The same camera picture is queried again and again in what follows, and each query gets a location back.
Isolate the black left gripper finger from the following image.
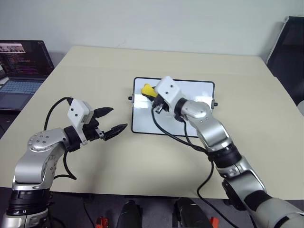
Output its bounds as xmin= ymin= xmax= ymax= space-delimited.
xmin=93 ymin=107 xmax=114 ymax=119
xmin=104 ymin=123 xmax=129 ymax=142

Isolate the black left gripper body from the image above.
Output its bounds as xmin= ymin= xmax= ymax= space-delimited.
xmin=82 ymin=117 xmax=106 ymax=143

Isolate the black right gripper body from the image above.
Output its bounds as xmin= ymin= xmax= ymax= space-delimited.
xmin=151 ymin=94 xmax=171 ymax=114

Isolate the yellow whiteboard eraser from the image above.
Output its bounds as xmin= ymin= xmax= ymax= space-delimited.
xmin=141 ymin=83 xmax=159 ymax=98

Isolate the black framed whiteboard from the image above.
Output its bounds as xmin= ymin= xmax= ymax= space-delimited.
xmin=128 ymin=76 xmax=219 ymax=138

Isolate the dark rounded shape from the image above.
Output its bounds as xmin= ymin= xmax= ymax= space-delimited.
xmin=174 ymin=197 xmax=211 ymax=228
xmin=116 ymin=199 xmax=143 ymax=228

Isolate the open grey laptop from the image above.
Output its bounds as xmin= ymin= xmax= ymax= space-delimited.
xmin=0 ymin=40 xmax=56 ymax=112

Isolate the black mesh office chair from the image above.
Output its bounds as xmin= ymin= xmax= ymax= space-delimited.
xmin=266 ymin=16 xmax=304 ymax=107

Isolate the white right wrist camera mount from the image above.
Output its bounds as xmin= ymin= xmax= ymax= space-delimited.
xmin=155 ymin=76 xmax=183 ymax=108

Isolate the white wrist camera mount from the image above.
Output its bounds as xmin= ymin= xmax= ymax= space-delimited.
xmin=67 ymin=98 xmax=95 ymax=146
xmin=155 ymin=76 xmax=183 ymax=108

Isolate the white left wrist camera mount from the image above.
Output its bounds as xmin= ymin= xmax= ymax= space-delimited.
xmin=67 ymin=98 xmax=95 ymax=146

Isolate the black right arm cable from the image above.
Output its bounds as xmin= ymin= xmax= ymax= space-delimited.
xmin=150 ymin=104 xmax=238 ymax=228

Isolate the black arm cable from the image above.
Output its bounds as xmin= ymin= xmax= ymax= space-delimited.
xmin=43 ymin=96 xmax=77 ymax=181
xmin=150 ymin=104 xmax=238 ymax=228

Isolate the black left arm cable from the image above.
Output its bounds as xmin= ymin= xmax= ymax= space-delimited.
xmin=43 ymin=96 xmax=77 ymax=181

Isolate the thin black floor cable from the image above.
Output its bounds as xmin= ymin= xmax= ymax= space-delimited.
xmin=83 ymin=201 xmax=96 ymax=228

